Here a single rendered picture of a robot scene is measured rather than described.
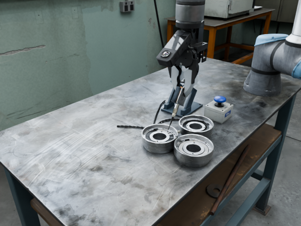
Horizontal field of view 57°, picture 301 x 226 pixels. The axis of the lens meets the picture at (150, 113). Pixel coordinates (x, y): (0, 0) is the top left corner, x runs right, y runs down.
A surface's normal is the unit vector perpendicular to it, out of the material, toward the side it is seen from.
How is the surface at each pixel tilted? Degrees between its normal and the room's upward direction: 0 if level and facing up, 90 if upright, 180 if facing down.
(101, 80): 90
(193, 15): 90
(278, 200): 0
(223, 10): 90
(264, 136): 0
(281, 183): 0
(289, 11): 90
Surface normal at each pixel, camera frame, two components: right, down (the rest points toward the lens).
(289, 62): -0.91, 0.22
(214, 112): -0.67, 0.35
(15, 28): 0.74, 0.31
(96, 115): 0.00, -0.88
